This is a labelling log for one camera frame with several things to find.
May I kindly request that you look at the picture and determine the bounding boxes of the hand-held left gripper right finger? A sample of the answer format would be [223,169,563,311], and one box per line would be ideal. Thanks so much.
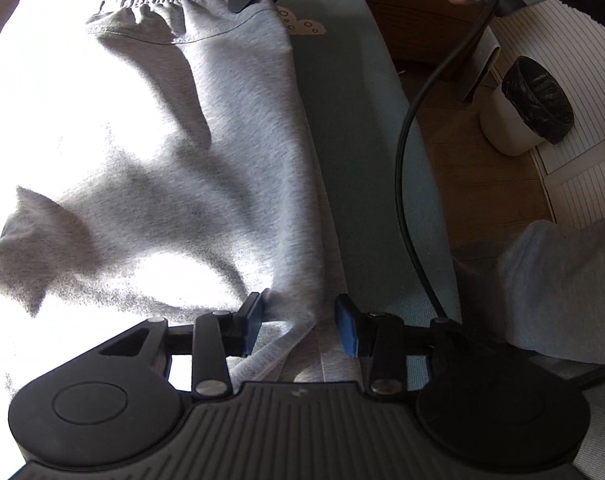
[335,295,463,395]

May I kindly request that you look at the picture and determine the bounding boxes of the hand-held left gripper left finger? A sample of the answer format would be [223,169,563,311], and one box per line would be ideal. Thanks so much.
[100,291,263,398]

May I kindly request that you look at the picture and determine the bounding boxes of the grey sweatpants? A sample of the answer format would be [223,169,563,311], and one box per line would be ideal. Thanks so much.
[0,0,363,386]

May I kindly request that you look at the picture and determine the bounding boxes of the white ribbed panel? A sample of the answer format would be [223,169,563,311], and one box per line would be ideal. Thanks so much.
[485,0,605,231]

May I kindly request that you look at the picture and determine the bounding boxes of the white trash bin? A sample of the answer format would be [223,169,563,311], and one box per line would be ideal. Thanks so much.
[479,55,575,157]

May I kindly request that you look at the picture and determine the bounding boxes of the person's grey trouser leg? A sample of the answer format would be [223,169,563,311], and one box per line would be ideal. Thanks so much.
[449,220,605,480]

